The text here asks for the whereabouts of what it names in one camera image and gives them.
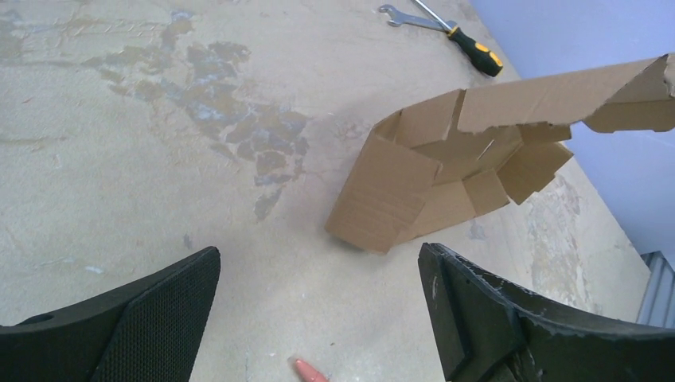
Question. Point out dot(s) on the aluminium frame rail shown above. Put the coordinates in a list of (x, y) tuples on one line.
[(657, 308)]

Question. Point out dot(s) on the brown cardboard box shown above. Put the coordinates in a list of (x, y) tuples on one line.
[(468, 152)]

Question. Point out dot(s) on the silver wrench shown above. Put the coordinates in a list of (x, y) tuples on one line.
[(397, 19)]

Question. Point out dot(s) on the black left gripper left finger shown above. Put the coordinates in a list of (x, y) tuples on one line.
[(147, 330)]

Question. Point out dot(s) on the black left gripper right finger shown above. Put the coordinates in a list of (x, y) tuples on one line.
[(487, 328)]

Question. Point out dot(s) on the yellow black screwdriver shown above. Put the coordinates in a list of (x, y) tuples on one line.
[(483, 59)]

